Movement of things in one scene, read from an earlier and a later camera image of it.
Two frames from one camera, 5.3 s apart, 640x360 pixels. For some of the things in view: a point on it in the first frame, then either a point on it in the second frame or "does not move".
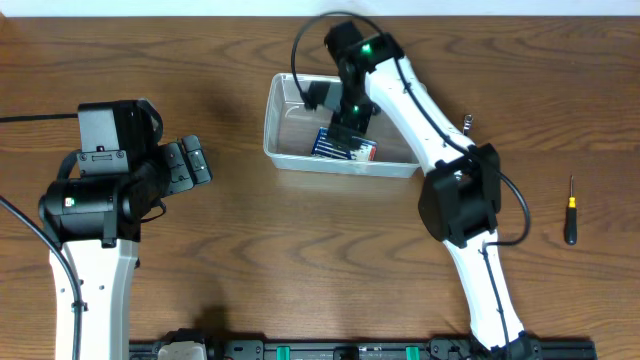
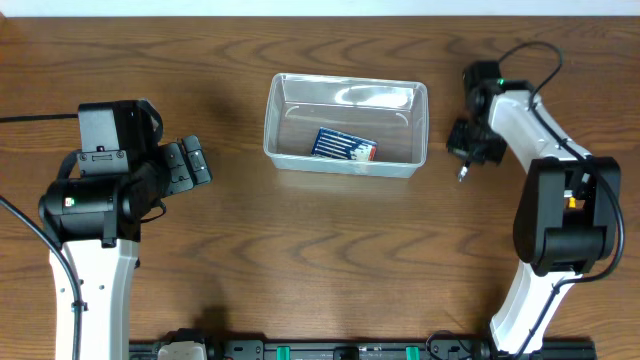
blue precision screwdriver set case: (362, 149) does not move
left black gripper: (176, 178) does not move
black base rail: (439, 348) does not move
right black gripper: (354, 124) to (454, 145)
